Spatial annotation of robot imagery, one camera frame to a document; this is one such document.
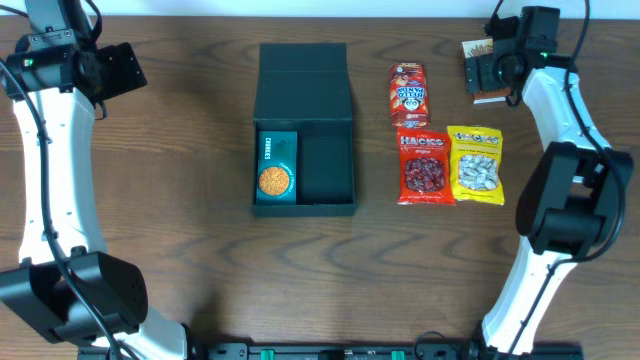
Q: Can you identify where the brown Pocky box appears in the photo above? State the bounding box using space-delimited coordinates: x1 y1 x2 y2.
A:
461 39 511 105

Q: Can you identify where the black gift box with lid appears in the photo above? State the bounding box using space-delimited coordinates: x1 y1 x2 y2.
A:
252 43 356 217

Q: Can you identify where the teal cookies box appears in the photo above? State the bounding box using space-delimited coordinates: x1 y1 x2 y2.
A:
256 131 297 205

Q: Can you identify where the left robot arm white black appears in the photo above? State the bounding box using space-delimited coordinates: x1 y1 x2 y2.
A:
1 43 194 359

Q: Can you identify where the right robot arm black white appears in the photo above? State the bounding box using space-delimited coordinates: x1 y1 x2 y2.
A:
458 6 634 359

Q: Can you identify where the red Hello Panda box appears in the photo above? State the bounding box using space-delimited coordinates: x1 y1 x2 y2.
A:
389 62 431 129

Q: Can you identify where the yellow Hacks candy bag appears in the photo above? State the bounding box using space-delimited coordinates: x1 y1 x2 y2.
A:
447 126 505 205

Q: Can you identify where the red Hacks candy bag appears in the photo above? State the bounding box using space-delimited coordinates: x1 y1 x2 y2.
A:
396 128 455 205

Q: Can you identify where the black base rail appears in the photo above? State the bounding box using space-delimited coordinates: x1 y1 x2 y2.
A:
76 341 585 360

